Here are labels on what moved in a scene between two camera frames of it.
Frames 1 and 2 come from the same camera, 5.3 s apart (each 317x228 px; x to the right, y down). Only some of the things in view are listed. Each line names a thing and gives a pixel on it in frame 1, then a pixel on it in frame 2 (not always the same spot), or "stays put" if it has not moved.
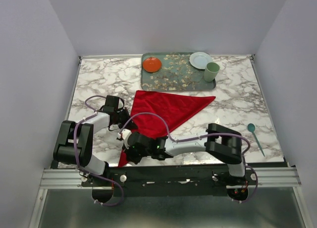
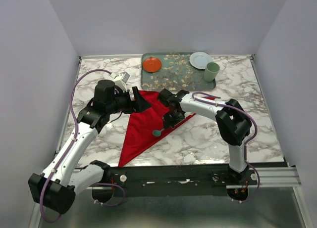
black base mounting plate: x=163 y=181 stays put
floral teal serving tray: x=176 y=73 stays put
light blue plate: x=199 y=59 stays put
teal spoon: x=251 y=127 to x=157 y=133
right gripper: x=127 y=149 to x=168 y=122
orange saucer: x=152 y=64 stays put
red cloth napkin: x=171 y=108 stays put
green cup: x=211 y=70 stays put
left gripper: x=124 y=111 to x=139 y=104
